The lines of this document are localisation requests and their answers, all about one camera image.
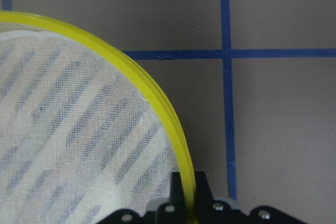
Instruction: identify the yellow steamer basket front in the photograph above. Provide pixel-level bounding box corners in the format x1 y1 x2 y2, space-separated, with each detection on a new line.
1 11 196 223

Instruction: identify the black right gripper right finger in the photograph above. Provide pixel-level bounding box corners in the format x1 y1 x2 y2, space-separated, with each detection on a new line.
194 172 303 224

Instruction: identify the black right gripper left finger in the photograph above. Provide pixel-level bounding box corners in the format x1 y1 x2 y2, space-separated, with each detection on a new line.
99 172 187 223

